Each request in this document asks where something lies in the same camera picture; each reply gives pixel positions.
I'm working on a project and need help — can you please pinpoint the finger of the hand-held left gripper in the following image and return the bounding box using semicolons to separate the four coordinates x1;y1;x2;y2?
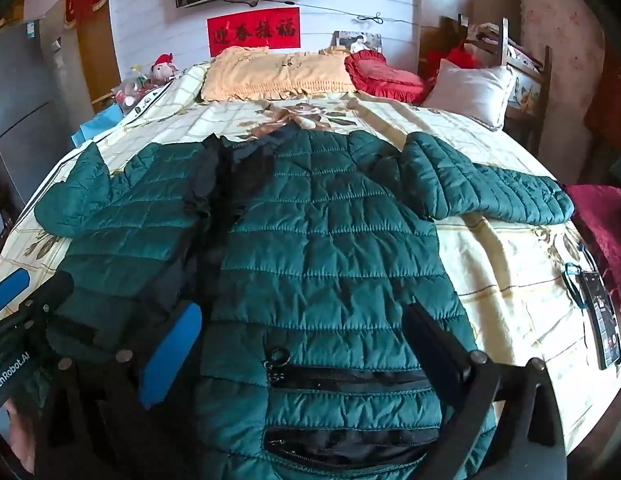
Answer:
0;267;32;307
18;271;75;323

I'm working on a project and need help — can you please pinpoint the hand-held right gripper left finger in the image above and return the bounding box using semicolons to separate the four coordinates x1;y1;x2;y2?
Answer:
40;302;204;480

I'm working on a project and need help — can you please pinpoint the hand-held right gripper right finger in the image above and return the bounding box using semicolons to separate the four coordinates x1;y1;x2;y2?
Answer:
405;304;567;480

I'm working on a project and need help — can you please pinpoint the green quilted puffer jacket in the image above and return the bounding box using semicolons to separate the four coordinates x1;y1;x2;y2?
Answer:
34;127;575;480

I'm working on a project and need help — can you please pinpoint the floral checked bedsheet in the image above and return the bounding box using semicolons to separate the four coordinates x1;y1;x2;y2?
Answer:
0;60;621;456

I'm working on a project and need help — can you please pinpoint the blue bag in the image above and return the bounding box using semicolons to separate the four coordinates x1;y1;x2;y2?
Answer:
73;105;125;148

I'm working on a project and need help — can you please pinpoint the grey refrigerator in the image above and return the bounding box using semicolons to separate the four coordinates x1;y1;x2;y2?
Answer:
0;20;74;196

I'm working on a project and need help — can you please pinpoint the maroon blanket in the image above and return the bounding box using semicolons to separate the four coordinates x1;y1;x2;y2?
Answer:
565;184;621;326

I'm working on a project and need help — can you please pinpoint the wooden door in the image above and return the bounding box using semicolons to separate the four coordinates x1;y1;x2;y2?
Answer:
75;5;122;106

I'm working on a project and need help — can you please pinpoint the plush toy with red hat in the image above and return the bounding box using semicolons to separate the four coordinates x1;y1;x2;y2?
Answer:
149;53;177;86

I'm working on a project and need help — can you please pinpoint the white pillow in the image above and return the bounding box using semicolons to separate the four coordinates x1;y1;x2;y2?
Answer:
421;58;516;131

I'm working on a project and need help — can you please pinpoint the wooden chair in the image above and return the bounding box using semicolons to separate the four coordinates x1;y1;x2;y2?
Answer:
458;15;554;156

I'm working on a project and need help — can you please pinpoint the red heart cushion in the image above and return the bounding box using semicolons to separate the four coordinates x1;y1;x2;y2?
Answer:
343;50;436;106

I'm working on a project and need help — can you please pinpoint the red cloth on chair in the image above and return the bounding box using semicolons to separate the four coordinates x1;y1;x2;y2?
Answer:
425;45;479;81

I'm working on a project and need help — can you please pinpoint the yellow frilled pillow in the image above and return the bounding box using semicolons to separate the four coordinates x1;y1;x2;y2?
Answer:
200;46;359;103

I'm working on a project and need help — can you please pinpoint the framed photo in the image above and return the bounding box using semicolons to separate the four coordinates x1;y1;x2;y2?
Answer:
333;30;384;56

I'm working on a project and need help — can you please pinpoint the blue lanyard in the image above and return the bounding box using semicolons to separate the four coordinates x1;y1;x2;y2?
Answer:
563;262;589;311

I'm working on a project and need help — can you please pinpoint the red wall banner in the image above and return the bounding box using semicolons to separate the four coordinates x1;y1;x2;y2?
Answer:
207;7;302;58

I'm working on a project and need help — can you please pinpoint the wall cable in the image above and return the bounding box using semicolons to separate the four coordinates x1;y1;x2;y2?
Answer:
300;2;421;26

